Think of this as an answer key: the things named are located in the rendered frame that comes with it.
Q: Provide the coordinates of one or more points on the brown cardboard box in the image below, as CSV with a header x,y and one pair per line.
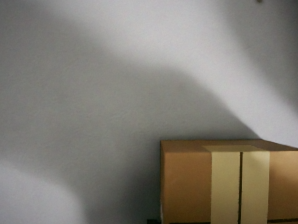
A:
x,y
242,181

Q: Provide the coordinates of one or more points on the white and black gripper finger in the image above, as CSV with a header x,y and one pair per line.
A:
x,y
152,221

